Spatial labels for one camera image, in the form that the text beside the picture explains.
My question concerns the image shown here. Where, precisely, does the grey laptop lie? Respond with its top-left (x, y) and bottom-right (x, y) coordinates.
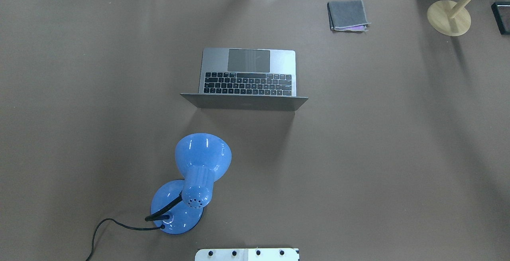
top-left (181, 47), bottom-right (308, 112)

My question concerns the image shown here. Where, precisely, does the blue desk lamp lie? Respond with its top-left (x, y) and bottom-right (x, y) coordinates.
top-left (145, 133), bottom-right (232, 234)

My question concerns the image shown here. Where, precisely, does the grey folded cloth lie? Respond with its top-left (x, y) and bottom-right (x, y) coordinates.
top-left (327, 0), bottom-right (370, 32)

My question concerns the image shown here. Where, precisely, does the wooden mug tree stand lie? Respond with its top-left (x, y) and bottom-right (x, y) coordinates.
top-left (427, 0), bottom-right (471, 37)

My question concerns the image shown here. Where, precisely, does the black tray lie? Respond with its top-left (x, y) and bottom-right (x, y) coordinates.
top-left (490, 2), bottom-right (510, 35)

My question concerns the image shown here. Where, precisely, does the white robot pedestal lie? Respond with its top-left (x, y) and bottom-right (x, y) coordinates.
top-left (194, 248), bottom-right (300, 261)

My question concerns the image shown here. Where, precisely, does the black lamp power cable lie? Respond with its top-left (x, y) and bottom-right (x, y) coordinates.
top-left (85, 218), bottom-right (165, 261)

